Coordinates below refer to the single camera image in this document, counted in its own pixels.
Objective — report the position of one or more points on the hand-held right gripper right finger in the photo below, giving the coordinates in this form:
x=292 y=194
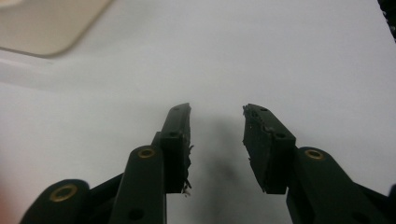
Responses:
x=271 y=155

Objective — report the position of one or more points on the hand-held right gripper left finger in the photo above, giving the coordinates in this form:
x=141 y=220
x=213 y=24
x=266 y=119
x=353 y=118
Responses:
x=174 y=146

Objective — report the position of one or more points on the dark cloth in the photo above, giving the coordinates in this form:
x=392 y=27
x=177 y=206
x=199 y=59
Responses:
x=389 y=15

